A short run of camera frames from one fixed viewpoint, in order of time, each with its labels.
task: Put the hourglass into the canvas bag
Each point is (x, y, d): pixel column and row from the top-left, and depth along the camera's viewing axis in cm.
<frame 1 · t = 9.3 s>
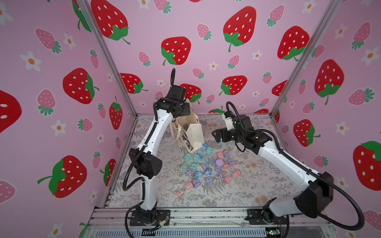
left hand: (185, 110, 85), fingers open
right hand: (217, 132, 78), fingers open
cream canvas tote bag: (191, 131, 86), point 21 cm above the table
pink hourglass front left: (189, 185, 83), point 4 cm above the table
purple hourglass front: (196, 183, 84), point 3 cm above the table
blue hourglass centre: (198, 174, 88), point 3 cm above the table
pink hourglass right: (228, 179, 85), point 4 cm above the table
blue hourglass near bag: (204, 147, 100), point 3 cm above the table
teal hourglass near bag: (187, 156, 97), point 2 cm above the table
lilac hourglass centre: (209, 180, 85), point 4 cm above the table
teal hourglass far right: (223, 143, 103), point 2 cm above the table

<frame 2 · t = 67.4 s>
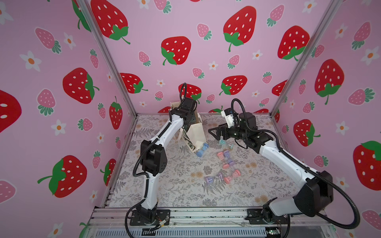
left hand: (191, 118, 95), fingers open
right hand: (211, 130, 75), fingers open
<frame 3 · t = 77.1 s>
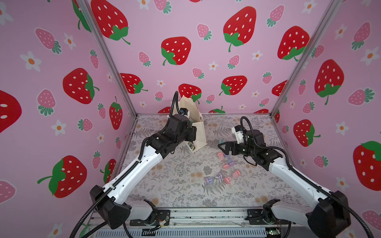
left hand: (193, 128, 73), fingers open
right hand: (222, 146, 78), fingers open
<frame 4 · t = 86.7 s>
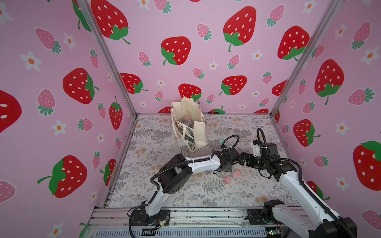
left hand: (227, 167, 90), fingers open
right hand: (241, 159, 81), fingers open
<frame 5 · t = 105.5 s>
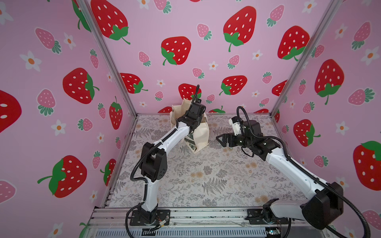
left hand: (194, 114, 93), fingers open
right hand: (220, 138, 77), fingers open
